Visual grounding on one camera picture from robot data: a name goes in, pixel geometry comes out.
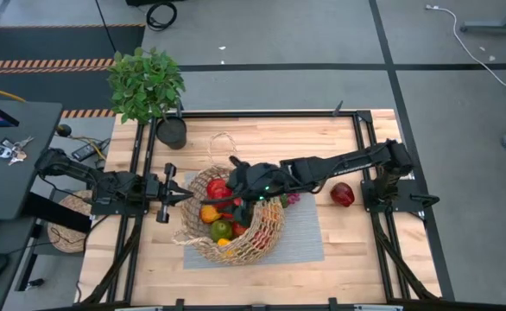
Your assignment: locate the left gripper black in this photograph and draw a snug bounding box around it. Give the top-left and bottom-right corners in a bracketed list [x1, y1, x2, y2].
[142, 162, 194, 225]

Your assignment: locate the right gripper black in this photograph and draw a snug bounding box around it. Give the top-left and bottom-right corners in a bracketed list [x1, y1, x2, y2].
[227, 155, 288, 226]

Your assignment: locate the bright red tomato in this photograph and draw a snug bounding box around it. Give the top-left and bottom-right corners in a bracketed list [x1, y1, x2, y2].
[205, 178, 236, 200]

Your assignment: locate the plain red apple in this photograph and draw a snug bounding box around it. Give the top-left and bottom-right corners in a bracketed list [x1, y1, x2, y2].
[231, 220, 250, 238]

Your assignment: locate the green bell pepper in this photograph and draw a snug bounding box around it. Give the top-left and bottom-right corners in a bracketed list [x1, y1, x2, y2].
[209, 219, 234, 243]

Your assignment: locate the woven wicker basket with handles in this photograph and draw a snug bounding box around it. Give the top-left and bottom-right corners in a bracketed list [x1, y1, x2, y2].
[171, 131, 287, 267]

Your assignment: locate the dark red apple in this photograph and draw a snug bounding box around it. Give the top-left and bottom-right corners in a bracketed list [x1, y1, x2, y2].
[329, 181, 357, 208]

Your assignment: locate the grey woven placemat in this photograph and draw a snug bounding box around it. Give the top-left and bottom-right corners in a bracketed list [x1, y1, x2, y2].
[182, 171, 326, 270]

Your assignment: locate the black power adapter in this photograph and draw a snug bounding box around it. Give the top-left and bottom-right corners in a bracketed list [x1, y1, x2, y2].
[71, 140, 104, 162]

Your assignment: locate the green potted plant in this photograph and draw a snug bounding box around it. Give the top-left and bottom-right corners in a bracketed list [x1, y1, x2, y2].
[105, 46, 188, 151]

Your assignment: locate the black desk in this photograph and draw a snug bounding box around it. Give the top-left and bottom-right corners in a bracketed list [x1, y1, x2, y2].
[0, 99, 64, 221]

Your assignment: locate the key bunch with fob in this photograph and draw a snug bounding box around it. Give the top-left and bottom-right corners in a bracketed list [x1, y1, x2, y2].
[0, 136, 35, 167]

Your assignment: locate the black equipment case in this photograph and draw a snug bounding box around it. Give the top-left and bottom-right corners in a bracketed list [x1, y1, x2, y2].
[125, 0, 186, 7]

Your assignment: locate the black hazard-striped floor mat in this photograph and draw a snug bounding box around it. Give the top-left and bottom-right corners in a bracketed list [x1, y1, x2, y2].
[0, 24, 146, 118]

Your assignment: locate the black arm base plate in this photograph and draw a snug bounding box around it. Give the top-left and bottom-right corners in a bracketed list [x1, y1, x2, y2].
[360, 179, 440, 213]
[90, 196, 150, 217]

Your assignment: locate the black aluminium table frame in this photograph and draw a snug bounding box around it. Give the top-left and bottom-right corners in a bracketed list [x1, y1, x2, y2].
[73, 110, 457, 311]

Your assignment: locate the coiled black cable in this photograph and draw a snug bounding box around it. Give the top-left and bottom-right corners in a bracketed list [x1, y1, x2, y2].
[145, 1, 179, 33]

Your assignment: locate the yellow cable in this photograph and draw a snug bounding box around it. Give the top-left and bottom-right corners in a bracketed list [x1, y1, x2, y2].
[0, 81, 28, 104]

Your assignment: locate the white floor cable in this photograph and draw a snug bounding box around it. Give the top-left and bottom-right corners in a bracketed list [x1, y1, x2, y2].
[425, 3, 506, 88]

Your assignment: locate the grey desk leg frame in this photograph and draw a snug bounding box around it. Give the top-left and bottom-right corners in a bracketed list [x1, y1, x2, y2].
[459, 0, 506, 35]

